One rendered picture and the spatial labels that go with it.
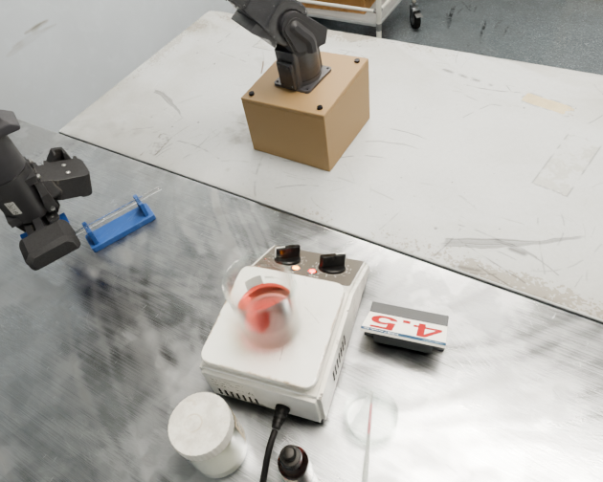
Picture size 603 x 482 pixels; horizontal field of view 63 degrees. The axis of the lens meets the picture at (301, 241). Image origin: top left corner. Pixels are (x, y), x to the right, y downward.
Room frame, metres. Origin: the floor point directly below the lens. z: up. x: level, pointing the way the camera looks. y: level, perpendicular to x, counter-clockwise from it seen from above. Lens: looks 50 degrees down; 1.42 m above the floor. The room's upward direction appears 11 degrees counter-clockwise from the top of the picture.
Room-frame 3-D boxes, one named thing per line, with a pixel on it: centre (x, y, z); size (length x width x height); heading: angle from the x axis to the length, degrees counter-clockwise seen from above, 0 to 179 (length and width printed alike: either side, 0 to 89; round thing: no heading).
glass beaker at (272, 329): (0.26, 0.04, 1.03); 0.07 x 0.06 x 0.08; 59
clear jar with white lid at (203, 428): (0.18, 0.12, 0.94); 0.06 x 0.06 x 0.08
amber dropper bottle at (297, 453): (0.14, 0.05, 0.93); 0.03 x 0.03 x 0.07
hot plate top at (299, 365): (0.26, 0.04, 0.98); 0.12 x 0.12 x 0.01; 63
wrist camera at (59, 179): (0.51, 0.29, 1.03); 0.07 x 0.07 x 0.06; 27
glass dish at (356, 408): (0.18, -0.03, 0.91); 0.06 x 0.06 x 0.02
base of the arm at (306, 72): (0.66, -0.05, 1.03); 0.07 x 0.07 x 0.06; 47
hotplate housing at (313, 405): (0.29, 0.03, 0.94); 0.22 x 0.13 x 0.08; 153
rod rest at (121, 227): (0.52, 0.26, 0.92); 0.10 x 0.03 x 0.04; 117
